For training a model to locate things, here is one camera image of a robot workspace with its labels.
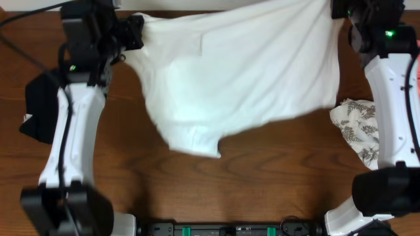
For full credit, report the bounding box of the white printed t-shirt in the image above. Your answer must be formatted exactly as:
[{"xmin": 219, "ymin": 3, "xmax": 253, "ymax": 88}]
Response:
[{"xmin": 126, "ymin": 1, "xmax": 343, "ymax": 158}]

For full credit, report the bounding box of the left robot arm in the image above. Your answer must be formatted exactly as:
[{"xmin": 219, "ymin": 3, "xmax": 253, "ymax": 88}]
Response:
[{"xmin": 20, "ymin": 1, "xmax": 144, "ymax": 235}]

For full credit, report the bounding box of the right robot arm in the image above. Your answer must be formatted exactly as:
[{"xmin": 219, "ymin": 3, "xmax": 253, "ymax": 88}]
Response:
[{"xmin": 324, "ymin": 0, "xmax": 419, "ymax": 235}]

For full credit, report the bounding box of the pink garment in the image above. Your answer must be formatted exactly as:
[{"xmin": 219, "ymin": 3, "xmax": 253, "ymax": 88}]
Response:
[{"xmin": 416, "ymin": 39, "xmax": 420, "ymax": 85}]

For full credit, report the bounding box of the folded black garment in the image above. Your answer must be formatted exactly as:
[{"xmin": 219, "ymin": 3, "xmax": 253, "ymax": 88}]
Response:
[{"xmin": 19, "ymin": 73, "xmax": 58, "ymax": 144}]

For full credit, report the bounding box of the white fern-print garment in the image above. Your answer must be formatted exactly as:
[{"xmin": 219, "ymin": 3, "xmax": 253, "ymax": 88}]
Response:
[{"xmin": 329, "ymin": 99, "xmax": 379, "ymax": 170}]

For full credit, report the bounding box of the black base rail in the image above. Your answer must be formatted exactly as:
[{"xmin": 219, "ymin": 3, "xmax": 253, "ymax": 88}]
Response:
[{"xmin": 136, "ymin": 216, "xmax": 324, "ymax": 236}]

